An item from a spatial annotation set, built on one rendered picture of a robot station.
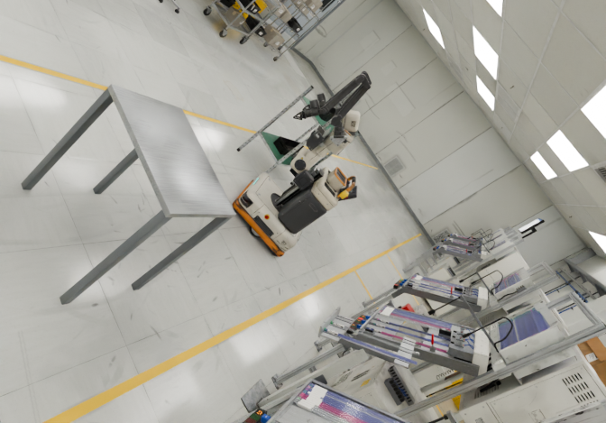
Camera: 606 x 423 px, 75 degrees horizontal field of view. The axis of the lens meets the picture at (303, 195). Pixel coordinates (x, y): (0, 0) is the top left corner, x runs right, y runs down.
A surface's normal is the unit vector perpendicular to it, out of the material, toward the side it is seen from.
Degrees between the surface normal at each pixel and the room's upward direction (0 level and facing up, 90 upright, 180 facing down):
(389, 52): 90
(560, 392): 90
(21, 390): 0
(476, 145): 90
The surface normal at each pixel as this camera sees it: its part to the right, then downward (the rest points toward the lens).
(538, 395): -0.42, -0.01
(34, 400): 0.76, -0.55
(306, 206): -0.15, 0.36
